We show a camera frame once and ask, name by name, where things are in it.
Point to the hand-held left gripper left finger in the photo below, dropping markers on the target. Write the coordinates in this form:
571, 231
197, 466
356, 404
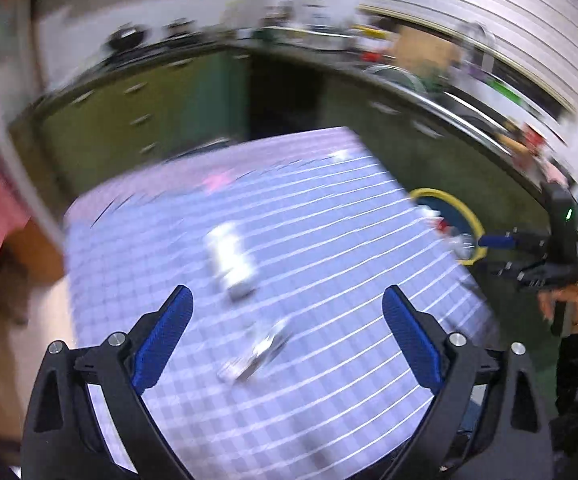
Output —
166, 330

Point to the brown cardboard box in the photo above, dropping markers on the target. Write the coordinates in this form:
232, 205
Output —
425, 51

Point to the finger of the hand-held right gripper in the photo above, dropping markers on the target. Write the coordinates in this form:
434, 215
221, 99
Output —
524, 275
499, 241

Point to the metal cooking pot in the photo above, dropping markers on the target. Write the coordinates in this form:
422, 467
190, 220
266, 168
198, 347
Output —
179, 27

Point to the black wok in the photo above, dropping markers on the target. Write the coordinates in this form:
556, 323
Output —
128, 37

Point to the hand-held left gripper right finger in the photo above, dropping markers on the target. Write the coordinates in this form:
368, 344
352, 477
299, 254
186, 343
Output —
414, 335

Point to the clear plastic bottle white label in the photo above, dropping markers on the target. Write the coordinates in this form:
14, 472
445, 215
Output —
462, 246

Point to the yellow rimmed trash bin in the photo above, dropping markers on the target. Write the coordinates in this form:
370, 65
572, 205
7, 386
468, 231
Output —
461, 210

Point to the blue checkered tablecloth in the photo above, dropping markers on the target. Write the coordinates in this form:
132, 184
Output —
329, 210

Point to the white roller shutter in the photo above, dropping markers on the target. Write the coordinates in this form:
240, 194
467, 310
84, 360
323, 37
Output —
494, 5

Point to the crumpled silver snack packet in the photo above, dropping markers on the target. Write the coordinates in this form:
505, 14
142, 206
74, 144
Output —
256, 352

